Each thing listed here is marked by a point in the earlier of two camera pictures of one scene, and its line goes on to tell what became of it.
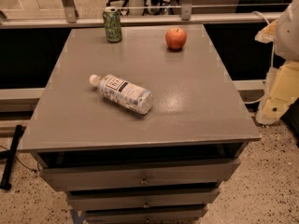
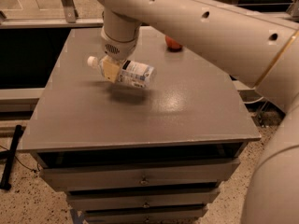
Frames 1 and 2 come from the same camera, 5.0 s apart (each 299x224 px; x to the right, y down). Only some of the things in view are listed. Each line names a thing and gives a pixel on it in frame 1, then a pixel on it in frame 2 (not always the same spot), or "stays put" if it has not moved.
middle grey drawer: (109, 200) stays put
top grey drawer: (140, 175) stays put
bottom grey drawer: (146, 215) stays put
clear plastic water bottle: (123, 92) → (130, 72)
